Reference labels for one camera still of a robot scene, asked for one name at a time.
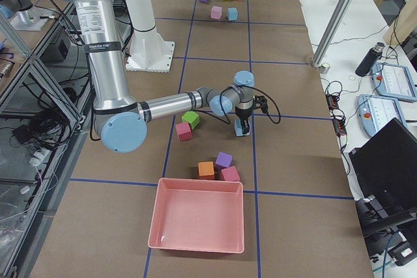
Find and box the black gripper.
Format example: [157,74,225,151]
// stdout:
[237,118,251,133]

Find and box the light blue foam block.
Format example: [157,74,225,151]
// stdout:
[234,119,250,137]
[227,7,238,21]

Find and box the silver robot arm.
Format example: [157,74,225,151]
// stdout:
[1,0,33,20]
[67,0,254,153]

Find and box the purple foam block near tray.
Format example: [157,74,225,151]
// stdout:
[214,152,233,169]

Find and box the green foam block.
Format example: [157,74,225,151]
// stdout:
[181,111,200,130]

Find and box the pink foam block near tray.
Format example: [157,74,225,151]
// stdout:
[220,166,240,182]

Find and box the crimson foam block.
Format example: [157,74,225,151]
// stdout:
[175,122,192,141]

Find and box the orange foam block near tray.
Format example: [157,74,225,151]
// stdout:
[198,161,215,180]

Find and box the small metal cylinder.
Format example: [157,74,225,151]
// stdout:
[319,63,330,75]

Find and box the lilac pink foam block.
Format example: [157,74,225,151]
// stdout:
[210,6,222,20]

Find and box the pink plastic tray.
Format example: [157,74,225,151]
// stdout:
[148,178,244,254]

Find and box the lower teach pendant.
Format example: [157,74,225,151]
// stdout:
[358,94,407,137]

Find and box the teach pendant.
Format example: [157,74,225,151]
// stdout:
[371,62,416,103]
[358,94,407,137]

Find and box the black water bottle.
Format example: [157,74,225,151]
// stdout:
[354,42,385,77]

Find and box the black laptop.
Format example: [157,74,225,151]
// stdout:
[349,117,417,214]

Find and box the upper teach pendant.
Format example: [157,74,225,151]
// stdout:
[371,62,416,103]

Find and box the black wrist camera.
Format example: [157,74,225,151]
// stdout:
[253,96,268,115]

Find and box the black camera cable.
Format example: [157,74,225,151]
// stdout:
[218,84,281,125]

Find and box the white camera stand post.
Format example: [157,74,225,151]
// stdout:
[125,0,175,73]

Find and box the aluminium frame post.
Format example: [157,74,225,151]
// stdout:
[311,0,352,68]

